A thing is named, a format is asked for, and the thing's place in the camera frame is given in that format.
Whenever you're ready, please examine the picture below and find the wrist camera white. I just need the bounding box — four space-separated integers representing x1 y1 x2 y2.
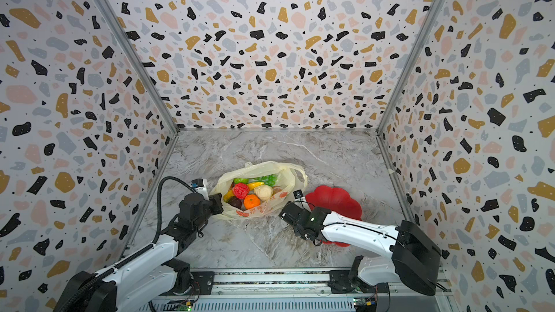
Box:
293 189 305 202
192 179 209 201

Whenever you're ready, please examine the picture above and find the orange fruit toy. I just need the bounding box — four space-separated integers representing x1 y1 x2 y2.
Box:
243 194 261 209

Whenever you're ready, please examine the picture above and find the green grapes bunch toy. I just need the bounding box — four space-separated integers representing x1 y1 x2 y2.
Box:
258 174 278 187

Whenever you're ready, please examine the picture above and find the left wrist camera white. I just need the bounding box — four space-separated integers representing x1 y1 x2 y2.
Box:
192 179 209 201

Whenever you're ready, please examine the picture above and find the red apple toy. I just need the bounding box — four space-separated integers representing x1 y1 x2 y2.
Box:
232 183 250 200

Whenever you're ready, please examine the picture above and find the yellow banana toy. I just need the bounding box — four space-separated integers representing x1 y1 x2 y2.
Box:
223 181 264 202

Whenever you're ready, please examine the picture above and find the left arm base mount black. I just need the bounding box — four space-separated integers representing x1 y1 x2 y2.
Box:
163 271 215 298

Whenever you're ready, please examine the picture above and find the lime green bumpy fruit toy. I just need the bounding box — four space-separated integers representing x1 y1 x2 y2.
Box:
234 178 249 184

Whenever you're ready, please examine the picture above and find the beige bun toy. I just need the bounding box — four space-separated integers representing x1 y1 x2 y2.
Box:
254 184 274 202

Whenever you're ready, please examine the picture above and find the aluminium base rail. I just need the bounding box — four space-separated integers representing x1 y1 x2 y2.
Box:
135 268 458 311

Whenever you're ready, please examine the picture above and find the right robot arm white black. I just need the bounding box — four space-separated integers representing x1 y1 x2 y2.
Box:
280 202 446 296

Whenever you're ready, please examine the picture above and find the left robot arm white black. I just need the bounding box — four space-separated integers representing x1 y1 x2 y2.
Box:
54 193 223 311

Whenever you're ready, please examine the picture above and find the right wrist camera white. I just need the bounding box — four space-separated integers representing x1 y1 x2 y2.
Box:
293 189 305 202

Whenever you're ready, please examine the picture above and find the cream plastic bag orange print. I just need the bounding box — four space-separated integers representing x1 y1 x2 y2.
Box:
211 161 308 220

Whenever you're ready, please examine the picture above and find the red flower-shaped plate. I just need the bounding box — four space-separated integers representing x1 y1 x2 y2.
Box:
305 186 363 220

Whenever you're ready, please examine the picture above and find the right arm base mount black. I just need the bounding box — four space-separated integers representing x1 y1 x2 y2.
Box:
328 270 389 295

